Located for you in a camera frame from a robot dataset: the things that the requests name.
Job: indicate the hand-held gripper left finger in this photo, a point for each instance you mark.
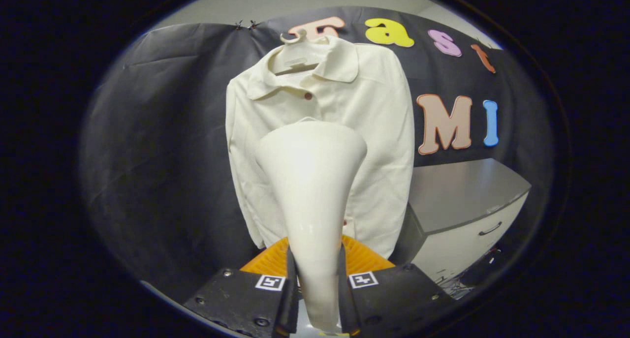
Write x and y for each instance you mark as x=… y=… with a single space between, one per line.
x=241 y=301

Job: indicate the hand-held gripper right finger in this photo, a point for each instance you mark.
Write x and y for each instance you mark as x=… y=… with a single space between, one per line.
x=393 y=298

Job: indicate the white garment steamer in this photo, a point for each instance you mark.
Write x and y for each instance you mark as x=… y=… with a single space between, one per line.
x=310 y=190

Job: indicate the cream button-up shirt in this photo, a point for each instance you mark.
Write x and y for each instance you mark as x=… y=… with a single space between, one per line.
x=379 y=146

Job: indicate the grey-topped white cabinet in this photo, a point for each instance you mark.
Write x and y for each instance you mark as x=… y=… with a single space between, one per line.
x=457 y=195

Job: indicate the black backdrop cloth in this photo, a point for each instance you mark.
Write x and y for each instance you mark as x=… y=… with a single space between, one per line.
x=162 y=146

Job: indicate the cream plastic hanger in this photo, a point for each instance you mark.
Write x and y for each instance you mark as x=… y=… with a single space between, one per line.
x=295 y=57

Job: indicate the black binder clip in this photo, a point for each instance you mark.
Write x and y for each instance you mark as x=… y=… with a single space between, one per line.
x=239 y=24
x=252 y=24

